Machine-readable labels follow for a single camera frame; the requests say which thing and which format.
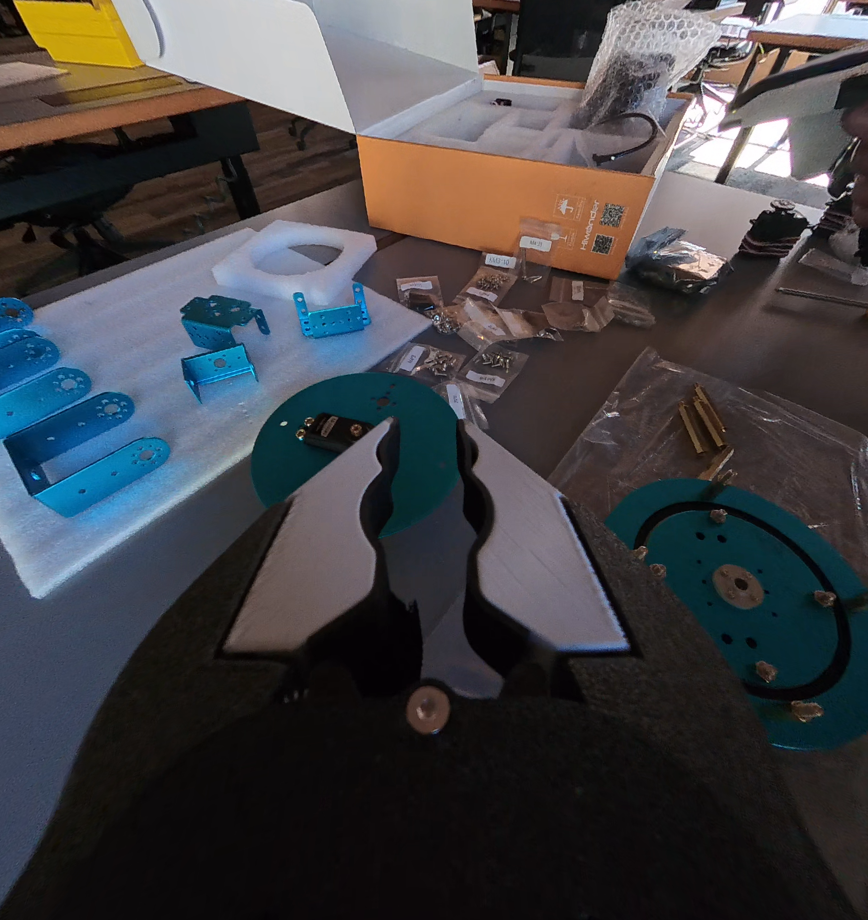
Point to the large clear plastic bag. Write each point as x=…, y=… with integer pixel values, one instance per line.
x=800, y=445

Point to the crumpled clear plastic wrap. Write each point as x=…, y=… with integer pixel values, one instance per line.
x=829, y=259

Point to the flat white foam sheet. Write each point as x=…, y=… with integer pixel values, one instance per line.
x=154, y=431

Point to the white foam tray with notch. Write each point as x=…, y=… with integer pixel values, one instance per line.
x=261, y=266

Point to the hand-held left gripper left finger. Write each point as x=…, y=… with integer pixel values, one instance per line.
x=304, y=575

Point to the stack of yellow boxes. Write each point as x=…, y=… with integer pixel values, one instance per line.
x=82, y=29

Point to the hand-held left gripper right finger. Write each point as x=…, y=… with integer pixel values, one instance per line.
x=556, y=575

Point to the white foam box insert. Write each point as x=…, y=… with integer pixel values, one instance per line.
x=477, y=122

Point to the brass hex standoff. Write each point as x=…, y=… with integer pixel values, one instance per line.
x=693, y=428
x=718, y=463
x=711, y=406

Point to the silver antistatic bag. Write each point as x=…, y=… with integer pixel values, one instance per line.
x=678, y=262

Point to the blue metal U bracket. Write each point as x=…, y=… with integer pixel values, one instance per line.
x=3, y=313
x=46, y=388
x=103, y=481

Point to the blue round metal base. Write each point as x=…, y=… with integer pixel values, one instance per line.
x=693, y=575

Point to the orange cardboard box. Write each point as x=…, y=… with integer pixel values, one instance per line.
x=477, y=194

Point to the pile of small screw bags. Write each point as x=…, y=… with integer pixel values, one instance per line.
x=491, y=316

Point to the teal disc with servo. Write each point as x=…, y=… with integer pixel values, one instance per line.
x=419, y=467

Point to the blue multi-hole U bracket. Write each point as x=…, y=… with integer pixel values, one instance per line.
x=330, y=323

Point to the small blue metal bracket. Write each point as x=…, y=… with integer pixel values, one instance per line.
x=218, y=366

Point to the bubble wrap bundle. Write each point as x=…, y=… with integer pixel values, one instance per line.
x=642, y=50

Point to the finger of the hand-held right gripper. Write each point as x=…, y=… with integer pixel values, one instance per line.
x=786, y=100
x=800, y=68

